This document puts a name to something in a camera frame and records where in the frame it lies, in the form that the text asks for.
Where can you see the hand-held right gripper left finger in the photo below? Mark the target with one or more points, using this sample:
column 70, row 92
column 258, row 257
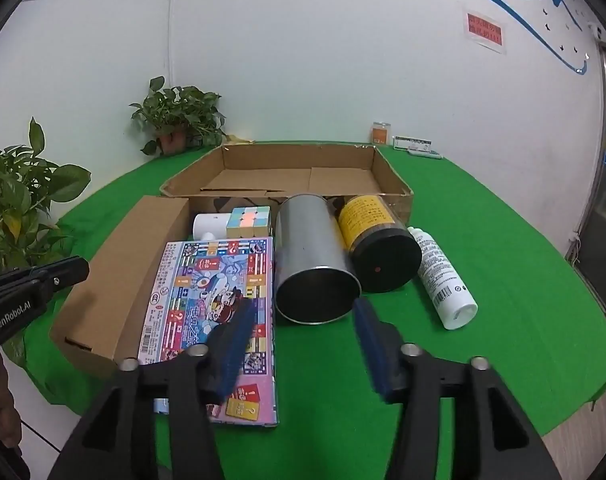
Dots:
column 235, row 340

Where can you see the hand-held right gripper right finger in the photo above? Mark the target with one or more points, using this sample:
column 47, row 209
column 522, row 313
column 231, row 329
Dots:
column 375, row 355

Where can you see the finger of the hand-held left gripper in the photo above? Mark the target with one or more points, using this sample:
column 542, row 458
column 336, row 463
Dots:
column 58, row 271

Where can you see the white spray bottle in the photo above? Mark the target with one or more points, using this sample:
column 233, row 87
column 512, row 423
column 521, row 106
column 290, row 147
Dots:
column 440, row 275

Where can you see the yellow label jar black lid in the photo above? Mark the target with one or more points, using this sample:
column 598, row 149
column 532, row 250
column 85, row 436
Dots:
column 370, row 225

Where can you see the large cardboard box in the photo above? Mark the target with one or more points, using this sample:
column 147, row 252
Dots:
column 293, row 170

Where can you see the colourful board game box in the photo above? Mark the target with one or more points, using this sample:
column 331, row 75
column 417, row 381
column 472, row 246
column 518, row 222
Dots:
column 203, row 285

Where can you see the small long cardboard box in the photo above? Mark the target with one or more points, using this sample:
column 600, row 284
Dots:
column 128, row 260

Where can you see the large leafy green plant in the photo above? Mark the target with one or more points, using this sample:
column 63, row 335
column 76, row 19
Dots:
column 18, row 195

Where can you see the silver metal can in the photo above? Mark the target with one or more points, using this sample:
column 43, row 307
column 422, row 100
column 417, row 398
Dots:
column 305, row 245

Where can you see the pastel puzzle cube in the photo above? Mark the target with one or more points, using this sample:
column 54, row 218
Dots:
column 248, row 222

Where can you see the small potted green plant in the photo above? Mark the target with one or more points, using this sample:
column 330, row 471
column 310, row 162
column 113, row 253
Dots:
column 178, row 110

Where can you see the yellow cloth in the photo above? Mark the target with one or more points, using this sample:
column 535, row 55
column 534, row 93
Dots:
column 239, row 139

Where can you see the light blue remote control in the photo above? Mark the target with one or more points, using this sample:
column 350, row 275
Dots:
column 425, row 154

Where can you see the small orange jar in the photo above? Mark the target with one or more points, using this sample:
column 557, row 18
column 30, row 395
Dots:
column 381, row 133

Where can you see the white flat box by wall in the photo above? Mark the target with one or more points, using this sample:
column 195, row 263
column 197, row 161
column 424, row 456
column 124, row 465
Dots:
column 412, row 143

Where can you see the white wall conduit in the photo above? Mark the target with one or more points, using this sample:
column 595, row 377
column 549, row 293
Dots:
column 171, row 25

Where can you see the red wall sign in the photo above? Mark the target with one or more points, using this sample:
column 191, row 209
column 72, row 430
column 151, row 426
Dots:
column 485, row 31

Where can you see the small white wall device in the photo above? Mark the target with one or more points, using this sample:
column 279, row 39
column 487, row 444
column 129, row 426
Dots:
column 595, row 31

